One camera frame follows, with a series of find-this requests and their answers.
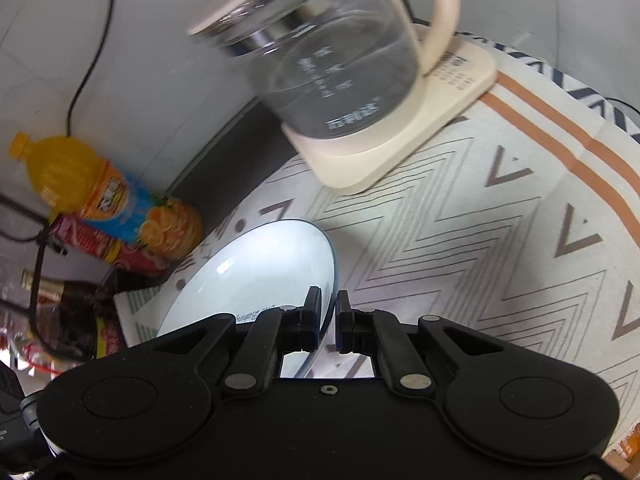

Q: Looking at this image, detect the white plate sweet print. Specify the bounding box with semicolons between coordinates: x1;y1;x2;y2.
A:
155;218;340;378

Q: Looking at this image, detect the patterned woven table mat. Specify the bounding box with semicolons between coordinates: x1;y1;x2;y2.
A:
116;41;639;439

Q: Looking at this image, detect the dark sauce bottle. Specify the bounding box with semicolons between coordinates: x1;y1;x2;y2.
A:
29;276;126;363

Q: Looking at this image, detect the cream kettle heating base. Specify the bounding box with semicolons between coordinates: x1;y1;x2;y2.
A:
281;36;497;195

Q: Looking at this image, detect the red soda can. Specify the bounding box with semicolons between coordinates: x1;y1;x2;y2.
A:
51;214;170;278

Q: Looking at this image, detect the orange juice bottle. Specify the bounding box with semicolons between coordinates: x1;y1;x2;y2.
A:
9;132;202;261

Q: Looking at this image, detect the black power cable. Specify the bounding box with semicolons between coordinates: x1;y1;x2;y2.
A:
66;0;117;137

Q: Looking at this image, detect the glass kettle cream handle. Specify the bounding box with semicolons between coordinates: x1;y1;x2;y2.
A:
188;0;460;141

